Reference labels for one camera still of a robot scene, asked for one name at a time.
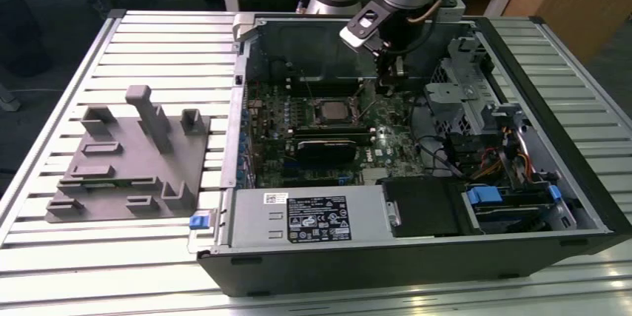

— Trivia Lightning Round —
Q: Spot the silver cage bracket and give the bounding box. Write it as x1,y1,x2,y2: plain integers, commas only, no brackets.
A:
422,82,481,104

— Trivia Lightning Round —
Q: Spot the hard disk in blue carrier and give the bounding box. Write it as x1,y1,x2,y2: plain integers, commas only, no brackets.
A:
462,186,557,235

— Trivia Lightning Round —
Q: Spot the grey stand foot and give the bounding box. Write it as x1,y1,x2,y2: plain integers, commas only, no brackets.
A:
0,84,21,112

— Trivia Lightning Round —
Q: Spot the green RAM stick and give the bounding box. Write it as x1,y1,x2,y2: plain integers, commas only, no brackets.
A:
81,179,134,188

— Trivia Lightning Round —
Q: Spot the black PC case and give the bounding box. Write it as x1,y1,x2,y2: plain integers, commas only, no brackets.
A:
196,12,632,298

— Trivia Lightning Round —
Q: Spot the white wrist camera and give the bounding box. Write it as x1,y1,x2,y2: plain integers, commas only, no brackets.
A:
338,8,378,50

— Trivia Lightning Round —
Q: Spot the metal socket cover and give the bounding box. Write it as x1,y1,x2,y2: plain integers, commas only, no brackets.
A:
348,81,385,119

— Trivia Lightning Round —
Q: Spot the green motherboard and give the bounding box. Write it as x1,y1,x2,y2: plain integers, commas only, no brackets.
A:
245,78,428,188

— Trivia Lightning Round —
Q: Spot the yellow black wire bundle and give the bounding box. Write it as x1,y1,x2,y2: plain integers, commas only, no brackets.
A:
470,127,538,186

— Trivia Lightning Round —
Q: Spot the silver drive bay frame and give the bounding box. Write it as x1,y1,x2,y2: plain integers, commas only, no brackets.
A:
481,103,561,193

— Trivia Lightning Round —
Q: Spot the blue power supply latch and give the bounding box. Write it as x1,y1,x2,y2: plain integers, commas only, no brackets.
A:
189,211,210,230

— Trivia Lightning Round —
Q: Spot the silver power supply unit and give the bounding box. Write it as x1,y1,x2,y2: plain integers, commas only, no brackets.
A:
210,186,396,249

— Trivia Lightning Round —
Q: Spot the silver finned heatsink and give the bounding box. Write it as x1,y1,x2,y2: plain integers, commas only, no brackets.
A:
361,167,392,181

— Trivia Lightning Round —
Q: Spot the wooden cabinet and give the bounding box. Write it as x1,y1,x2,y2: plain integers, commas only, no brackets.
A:
502,0,632,67

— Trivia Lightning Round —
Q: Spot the silver CPU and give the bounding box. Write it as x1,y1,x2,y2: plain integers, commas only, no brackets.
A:
314,102,352,121

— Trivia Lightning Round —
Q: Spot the metal disk bay cage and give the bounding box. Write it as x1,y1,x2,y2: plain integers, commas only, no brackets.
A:
421,36,497,135

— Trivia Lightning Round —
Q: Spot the black camera cable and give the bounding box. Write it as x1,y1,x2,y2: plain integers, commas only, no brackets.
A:
380,0,442,55

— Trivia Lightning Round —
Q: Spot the black plastic cover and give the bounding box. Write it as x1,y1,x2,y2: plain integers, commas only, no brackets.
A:
382,178,468,238

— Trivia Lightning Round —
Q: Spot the CPU socket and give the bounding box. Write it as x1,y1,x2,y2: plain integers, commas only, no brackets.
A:
308,95,366,127

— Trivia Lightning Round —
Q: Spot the grey parts rack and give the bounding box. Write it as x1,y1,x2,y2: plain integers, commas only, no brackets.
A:
44,84,212,224

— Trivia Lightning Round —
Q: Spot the black graphics card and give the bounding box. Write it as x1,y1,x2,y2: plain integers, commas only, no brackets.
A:
294,139,357,164

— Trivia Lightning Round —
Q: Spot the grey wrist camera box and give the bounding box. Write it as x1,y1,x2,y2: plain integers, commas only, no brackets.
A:
436,0,466,23

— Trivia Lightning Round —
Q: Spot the thin metal locking lever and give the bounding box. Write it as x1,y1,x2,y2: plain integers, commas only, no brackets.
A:
358,96,385,118
302,71,317,105

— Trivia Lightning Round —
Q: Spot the RAM slot with white clips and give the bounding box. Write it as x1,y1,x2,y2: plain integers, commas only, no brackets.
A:
288,77,369,84
288,86,369,93
294,130,374,136

